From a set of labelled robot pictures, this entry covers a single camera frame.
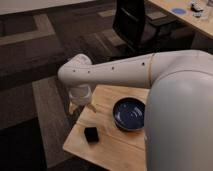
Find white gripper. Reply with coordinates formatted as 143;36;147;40
69;85;97;115

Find dark blue ceramic bowl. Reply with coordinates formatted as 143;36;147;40
112;97;145;132

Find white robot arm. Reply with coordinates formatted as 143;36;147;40
58;50;213;171

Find small black box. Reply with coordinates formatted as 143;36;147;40
84;127;99;143

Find black office chair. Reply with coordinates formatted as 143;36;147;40
113;0;175;54

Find blue round coaster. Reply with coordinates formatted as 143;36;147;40
172;8;186;15

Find wooden desk in background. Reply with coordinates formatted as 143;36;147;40
148;0;213;39

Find small objects on desk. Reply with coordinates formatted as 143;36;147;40
190;0;204;18

